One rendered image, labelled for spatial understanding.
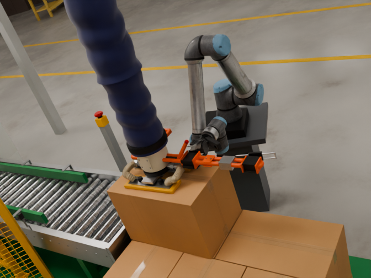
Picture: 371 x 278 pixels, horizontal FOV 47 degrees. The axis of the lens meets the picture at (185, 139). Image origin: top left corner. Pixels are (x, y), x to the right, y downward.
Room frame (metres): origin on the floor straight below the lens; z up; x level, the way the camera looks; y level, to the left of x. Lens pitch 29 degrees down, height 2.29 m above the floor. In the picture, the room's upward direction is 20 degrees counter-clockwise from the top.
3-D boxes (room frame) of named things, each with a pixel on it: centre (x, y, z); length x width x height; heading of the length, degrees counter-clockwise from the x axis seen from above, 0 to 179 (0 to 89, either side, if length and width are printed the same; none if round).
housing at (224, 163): (1.79, -0.16, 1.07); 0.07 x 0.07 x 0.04; 51
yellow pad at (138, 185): (2.01, 0.26, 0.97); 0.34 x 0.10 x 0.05; 51
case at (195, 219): (2.07, 0.18, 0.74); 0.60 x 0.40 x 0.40; 48
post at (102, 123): (3.06, 0.56, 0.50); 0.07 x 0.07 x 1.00; 49
